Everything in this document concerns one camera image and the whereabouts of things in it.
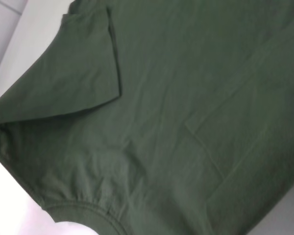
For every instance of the dark green t-shirt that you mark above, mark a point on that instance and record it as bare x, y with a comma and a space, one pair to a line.
161, 110

